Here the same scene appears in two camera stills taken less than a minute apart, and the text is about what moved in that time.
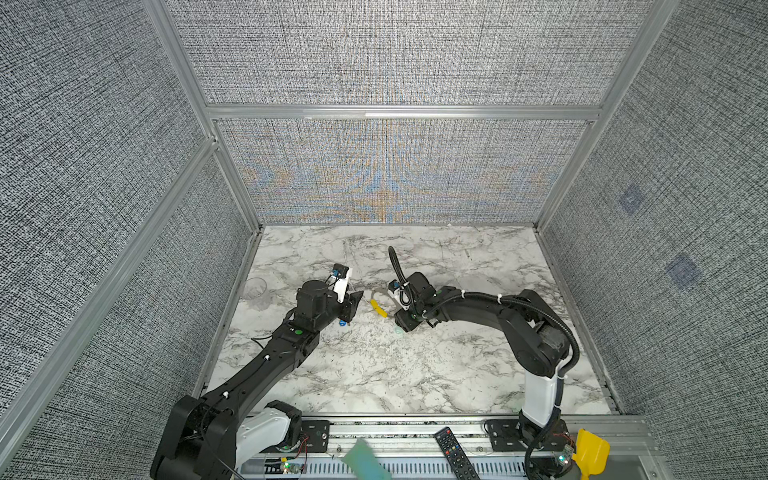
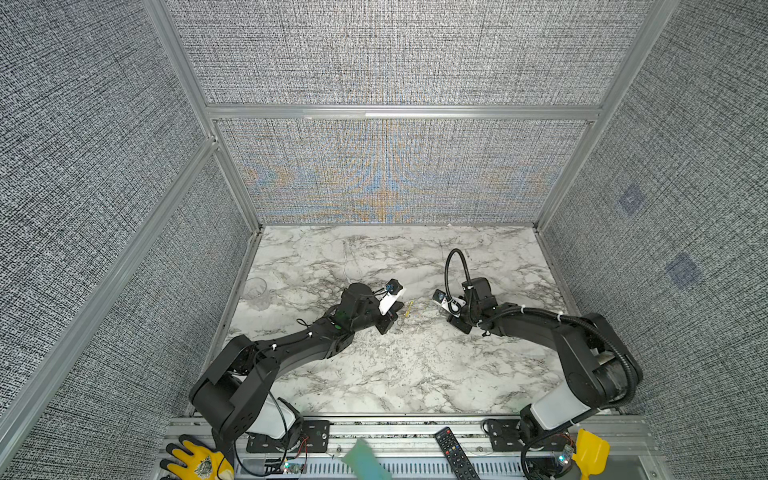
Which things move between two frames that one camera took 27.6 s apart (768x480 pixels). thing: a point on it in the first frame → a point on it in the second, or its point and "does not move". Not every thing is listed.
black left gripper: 350,307 → 388,318
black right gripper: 402,322 → 453,321
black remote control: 457,459 does not move
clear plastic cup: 254,288 does not move
